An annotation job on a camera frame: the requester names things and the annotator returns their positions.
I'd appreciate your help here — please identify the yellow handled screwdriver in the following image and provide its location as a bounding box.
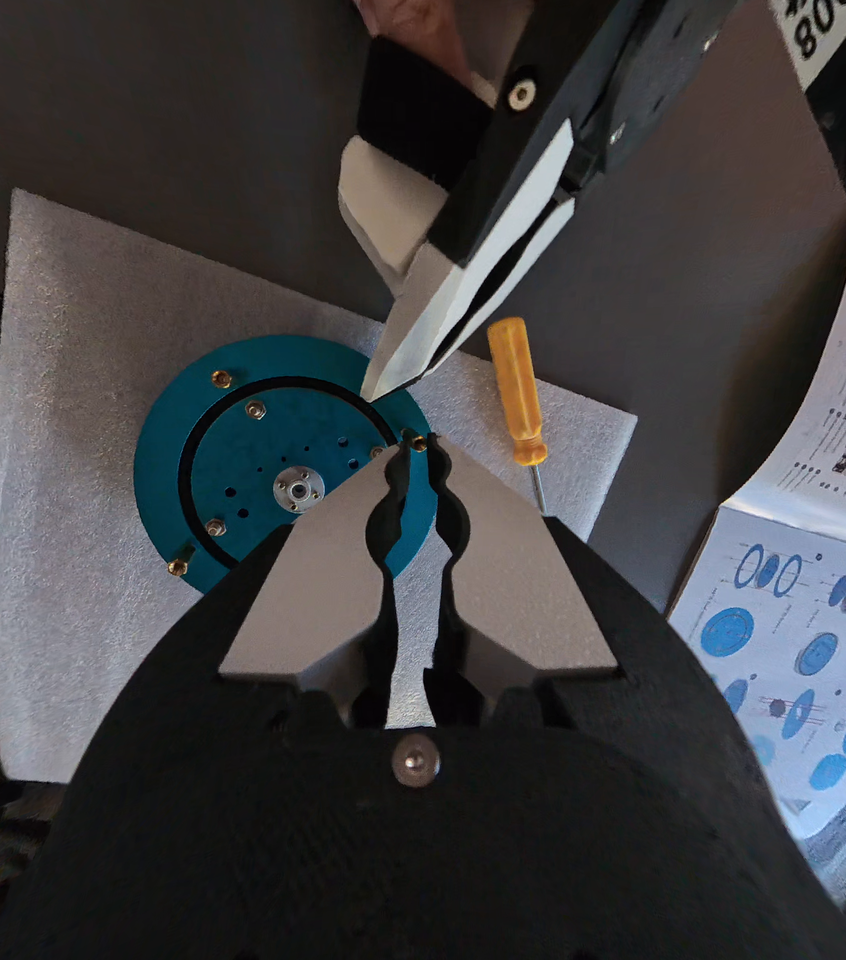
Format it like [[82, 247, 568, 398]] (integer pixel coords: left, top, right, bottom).
[[486, 316, 550, 517]]

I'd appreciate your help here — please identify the person's left hand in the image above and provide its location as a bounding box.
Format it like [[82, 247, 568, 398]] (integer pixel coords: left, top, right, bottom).
[[354, 0, 472, 80]]

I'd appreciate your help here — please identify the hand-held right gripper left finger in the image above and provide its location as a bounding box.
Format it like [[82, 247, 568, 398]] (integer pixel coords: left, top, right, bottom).
[[218, 442, 405, 729]]

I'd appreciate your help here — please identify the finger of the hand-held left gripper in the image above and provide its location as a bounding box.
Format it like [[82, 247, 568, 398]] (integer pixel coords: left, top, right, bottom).
[[359, 118, 575, 401], [423, 196, 577, 376]]

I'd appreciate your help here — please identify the dark grey desk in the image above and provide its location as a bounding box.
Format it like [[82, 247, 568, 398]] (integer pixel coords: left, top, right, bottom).
[[0, 0, 846, 616]]

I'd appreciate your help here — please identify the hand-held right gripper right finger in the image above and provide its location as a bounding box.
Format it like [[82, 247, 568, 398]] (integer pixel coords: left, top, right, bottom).
[[426, 435, 619, 727]]

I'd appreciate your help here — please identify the blue round metal turntable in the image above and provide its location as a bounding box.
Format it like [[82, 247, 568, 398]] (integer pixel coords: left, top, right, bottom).
[[134, 335, 440, 597]]

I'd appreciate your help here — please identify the printed instruction manual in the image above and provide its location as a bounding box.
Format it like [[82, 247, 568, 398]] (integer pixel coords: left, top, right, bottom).
[[666, 228, 846, 912]]

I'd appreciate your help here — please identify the white foam sheet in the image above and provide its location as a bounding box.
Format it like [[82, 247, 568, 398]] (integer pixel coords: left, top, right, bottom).
[[0, 187, 639, 785]]

